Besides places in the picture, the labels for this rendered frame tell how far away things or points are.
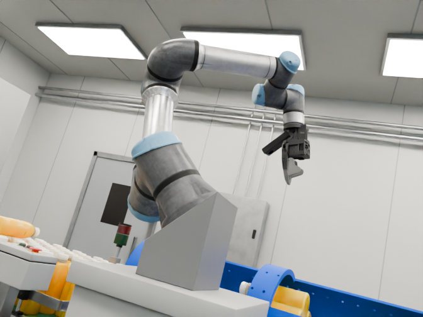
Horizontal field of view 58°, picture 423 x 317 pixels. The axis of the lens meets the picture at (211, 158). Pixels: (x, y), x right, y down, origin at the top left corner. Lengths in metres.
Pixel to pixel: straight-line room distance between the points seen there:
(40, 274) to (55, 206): 4.74
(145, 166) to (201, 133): 4.33
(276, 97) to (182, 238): 0.76
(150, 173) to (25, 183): 5.65
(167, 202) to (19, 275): 0.58
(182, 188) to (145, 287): 0.22
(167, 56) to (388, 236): 3.77
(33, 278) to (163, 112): 0.60
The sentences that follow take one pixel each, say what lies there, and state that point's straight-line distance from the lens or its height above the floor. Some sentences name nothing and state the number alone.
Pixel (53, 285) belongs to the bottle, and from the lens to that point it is 1.47.
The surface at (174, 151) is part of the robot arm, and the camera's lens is 0.85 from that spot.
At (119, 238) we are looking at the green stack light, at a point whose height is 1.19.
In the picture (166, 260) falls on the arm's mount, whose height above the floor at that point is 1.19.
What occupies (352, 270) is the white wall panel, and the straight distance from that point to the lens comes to 4.53.
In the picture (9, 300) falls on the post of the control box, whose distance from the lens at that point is 1.33.
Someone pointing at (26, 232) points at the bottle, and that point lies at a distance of 1.73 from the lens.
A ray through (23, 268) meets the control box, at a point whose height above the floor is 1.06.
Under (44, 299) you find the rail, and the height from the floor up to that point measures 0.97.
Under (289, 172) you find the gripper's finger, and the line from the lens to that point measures 1.35.
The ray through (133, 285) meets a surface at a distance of 0.70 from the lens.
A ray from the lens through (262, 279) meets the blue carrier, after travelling 1.08.
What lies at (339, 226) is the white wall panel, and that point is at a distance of 4.57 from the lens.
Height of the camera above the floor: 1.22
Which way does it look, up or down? 14 degrees up
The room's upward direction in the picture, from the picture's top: 14 degrees clockwise
